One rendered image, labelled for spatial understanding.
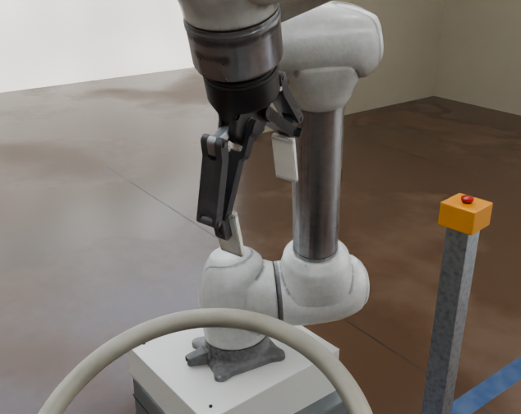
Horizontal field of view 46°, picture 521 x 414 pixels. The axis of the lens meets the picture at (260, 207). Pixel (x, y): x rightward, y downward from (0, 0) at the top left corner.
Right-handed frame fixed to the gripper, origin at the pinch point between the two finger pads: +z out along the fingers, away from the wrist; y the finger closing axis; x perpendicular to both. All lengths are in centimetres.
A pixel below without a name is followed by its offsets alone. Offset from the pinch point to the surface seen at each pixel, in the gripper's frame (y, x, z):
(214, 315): 3.0, -9.6, 25.1
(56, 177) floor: -189, -342, 279
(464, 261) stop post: -91, 12, 105
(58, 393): 24.0, -22.8, 25.0
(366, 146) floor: -391, -143, 339
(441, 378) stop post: -73, 14, 149
